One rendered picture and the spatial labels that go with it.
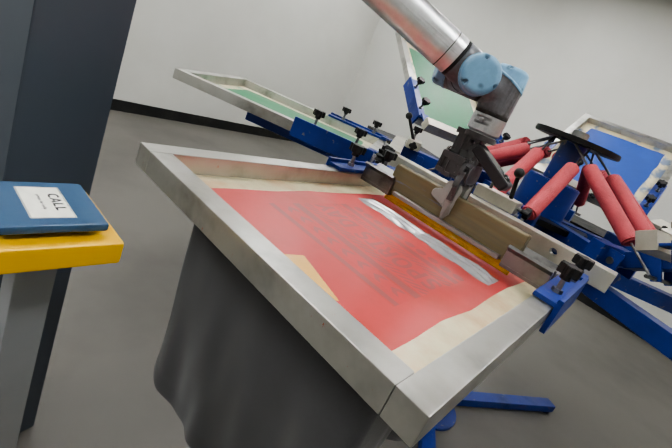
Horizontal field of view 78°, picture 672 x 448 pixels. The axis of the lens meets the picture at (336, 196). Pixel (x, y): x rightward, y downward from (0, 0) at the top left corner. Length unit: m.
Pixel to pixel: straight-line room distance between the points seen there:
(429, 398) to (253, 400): 0.35
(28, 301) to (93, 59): 0.54
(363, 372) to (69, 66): 0.78
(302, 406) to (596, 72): 4.93
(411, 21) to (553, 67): 4.60
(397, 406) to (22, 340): 0.44
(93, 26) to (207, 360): 0.66
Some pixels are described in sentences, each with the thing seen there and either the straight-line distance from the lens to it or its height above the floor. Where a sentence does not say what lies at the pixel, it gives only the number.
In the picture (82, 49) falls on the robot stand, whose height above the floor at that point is 1.06.
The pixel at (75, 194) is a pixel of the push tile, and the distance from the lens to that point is 0.58.
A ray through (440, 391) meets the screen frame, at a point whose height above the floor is 0.99.
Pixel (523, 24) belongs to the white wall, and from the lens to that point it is 5.62.
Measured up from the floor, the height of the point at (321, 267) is 0.95.
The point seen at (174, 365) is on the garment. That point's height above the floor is 0.60.
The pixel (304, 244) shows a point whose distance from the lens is 0.65.
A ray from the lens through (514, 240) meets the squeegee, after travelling 0.96.
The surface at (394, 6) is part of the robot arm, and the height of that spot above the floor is 1.35.
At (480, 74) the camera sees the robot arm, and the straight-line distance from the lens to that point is 0.81.
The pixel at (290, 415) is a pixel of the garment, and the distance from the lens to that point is 0.67.
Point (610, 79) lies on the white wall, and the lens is 5.24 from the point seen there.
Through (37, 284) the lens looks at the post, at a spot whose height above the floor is 0.87.
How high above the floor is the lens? 1.22
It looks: 16 degrees down
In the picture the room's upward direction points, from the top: 23 degrees clockwise
